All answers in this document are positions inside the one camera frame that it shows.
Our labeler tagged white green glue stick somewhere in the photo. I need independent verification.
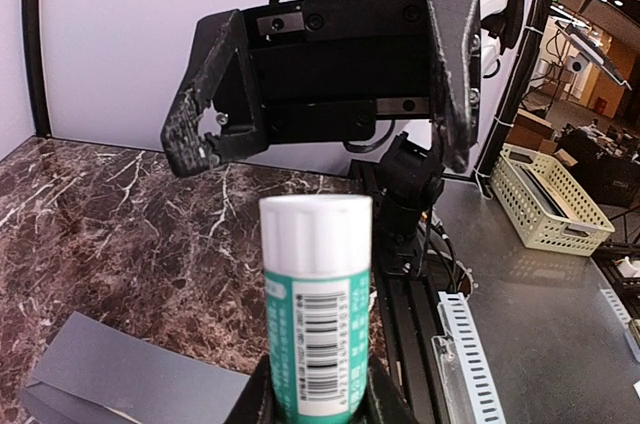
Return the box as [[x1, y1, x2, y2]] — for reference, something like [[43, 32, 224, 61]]
[[259, 194, 373, 423]]

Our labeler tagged white perforated basket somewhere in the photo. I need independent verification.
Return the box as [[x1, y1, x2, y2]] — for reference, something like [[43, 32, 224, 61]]
[[490, 144, 615, 257]]

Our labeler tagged grey envelope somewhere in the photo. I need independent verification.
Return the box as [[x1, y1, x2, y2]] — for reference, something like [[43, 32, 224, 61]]
[[20, 312, 248, 423]]

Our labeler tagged black table edge rail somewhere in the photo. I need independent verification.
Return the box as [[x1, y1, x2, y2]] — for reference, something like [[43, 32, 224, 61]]
[[349, 160, 451, 423]]

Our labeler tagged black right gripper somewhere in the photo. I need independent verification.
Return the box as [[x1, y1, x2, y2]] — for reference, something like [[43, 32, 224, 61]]
[[160, 0, 481, 177]]

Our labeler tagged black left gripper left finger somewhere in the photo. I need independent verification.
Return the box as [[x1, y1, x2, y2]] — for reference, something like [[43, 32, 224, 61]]
[[227, 356, 275, 424]]

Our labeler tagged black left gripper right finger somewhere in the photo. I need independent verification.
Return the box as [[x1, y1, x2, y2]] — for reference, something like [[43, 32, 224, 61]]
[[350, 358, 418, 424]]

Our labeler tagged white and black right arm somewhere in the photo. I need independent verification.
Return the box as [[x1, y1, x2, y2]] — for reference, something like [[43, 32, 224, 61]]
[[160, 0, 525, 279]]

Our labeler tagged black right frame post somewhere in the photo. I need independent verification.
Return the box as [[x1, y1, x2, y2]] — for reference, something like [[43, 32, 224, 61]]
[[472, 0, 551, 185]]

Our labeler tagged grey slotted cable duct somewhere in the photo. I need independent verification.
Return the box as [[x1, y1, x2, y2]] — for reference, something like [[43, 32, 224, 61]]
[[432, 292, 505, 423]]

